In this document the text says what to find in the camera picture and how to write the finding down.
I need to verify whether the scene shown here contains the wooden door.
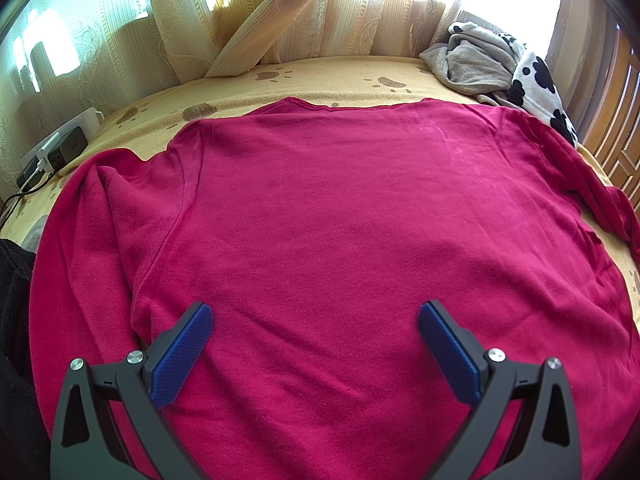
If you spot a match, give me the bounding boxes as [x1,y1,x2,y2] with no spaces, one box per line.
[577,25,640,206]

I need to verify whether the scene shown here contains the white black-spotted garment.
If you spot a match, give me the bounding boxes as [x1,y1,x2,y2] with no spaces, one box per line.
[447,21,581,148]

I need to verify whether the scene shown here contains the white charger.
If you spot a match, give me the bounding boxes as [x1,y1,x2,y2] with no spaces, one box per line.
[34,147,56,175]

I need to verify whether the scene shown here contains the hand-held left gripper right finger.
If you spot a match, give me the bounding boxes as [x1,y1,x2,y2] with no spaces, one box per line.
[417,300,583,480]

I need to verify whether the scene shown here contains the red sweater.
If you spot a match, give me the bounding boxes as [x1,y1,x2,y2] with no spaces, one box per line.
[29,97,640,480]

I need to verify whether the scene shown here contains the black knit garment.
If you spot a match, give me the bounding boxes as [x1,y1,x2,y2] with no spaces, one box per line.
[0,239,51,480]

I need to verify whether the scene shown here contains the grey-brown knit garment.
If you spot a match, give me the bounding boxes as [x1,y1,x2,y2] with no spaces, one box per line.
[20,220,42,254]

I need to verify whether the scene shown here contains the large black charger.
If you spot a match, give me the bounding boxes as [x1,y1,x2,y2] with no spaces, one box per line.
[47,127,87,169]

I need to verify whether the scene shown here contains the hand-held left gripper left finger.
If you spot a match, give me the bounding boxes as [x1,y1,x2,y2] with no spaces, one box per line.
[50,302,215,480]

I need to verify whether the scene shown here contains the yellow paw-print blanket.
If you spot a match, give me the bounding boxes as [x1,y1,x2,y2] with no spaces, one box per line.
[0,55,640,331]

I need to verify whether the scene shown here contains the grey fleece garment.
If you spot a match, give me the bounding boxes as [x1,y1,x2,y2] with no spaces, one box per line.
[420,27,526,106]

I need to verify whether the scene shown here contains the white power strip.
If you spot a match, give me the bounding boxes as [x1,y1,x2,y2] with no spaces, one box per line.
[17,106,105,188]

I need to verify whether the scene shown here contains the charger cable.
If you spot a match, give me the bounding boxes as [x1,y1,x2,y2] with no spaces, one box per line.
[0,170,47,222]

